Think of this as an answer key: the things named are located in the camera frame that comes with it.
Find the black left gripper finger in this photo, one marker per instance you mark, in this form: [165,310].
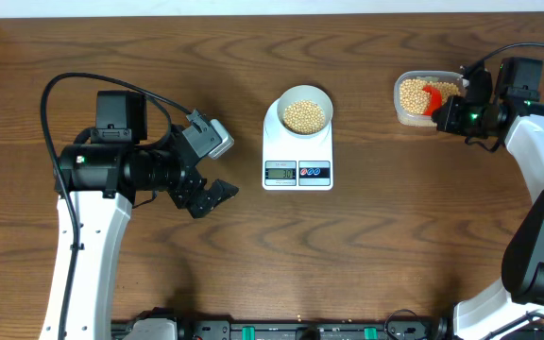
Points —
[221,191]
[203,202]

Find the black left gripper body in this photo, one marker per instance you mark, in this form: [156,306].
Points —
[191,181]

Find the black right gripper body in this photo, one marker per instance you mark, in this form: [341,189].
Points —
[466,119]

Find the red measuring scoop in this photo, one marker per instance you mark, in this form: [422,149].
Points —
[435,99]

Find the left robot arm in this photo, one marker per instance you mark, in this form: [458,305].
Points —
[101,173]

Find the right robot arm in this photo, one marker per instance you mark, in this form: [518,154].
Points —
[508,108]

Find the white digital kitchen scale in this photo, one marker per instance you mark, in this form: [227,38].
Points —
[293,162]

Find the soybeans in bowl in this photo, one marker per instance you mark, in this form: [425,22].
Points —
[304,117]

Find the light blue bowl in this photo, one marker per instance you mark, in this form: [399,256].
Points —
[306,92]

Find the clear plastic container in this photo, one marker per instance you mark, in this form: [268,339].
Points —
[409,119]

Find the soybeans in container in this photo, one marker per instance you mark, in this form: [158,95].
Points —
[415,101]

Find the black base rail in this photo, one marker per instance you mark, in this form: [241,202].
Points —
[161,323]

